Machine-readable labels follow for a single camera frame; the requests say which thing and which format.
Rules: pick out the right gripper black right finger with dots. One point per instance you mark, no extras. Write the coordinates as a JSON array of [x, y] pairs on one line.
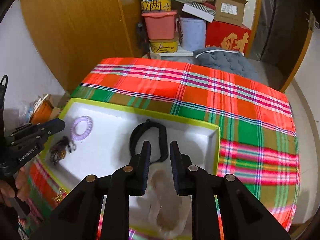
[[184, 179]]

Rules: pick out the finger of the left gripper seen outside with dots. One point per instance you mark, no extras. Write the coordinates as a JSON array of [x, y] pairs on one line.
[[45, 130]]

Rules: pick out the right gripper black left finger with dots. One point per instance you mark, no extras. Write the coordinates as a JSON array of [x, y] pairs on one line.
[[140, 163]]

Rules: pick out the translucent large hair claw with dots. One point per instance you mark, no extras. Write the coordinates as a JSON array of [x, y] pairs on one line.
[[168, 212]]

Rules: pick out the orange container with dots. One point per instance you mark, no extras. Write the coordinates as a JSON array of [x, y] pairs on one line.
[[42, 114]]

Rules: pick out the yellow shallow box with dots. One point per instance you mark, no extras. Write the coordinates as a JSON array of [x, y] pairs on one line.
[[107, 148]]

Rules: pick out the plaid red green tablecloth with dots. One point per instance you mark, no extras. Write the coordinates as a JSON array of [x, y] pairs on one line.
[[257, 130]]

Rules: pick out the wooden wardrobe door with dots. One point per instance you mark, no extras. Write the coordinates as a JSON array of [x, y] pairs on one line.
[[73, 36]]

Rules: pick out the grey quilted cushion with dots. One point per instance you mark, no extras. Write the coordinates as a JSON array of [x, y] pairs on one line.
[[230, 61]]

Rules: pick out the yellow tin lower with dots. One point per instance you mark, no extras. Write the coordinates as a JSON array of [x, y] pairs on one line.
[[164, 46]]

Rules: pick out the red gift box gold character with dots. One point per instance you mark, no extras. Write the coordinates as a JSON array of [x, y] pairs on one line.
[[227, 36]]

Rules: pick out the lavender plastic bucket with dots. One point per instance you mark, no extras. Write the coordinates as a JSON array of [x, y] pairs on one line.
[[192, 33]]

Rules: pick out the pink plastic bin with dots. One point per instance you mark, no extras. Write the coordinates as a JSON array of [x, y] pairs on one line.
[[160, 25]]

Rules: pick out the yellow black printed tin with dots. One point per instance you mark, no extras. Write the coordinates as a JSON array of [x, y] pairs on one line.
[[156, 6]]

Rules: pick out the white striped flat box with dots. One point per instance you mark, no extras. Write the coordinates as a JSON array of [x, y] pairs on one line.
[[193, 8]]

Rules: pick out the brown cardboard box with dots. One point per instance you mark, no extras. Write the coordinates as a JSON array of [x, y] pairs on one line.
[[230, 11]]

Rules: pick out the dark door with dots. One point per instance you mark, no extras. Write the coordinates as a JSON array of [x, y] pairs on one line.
[[281, 34]]

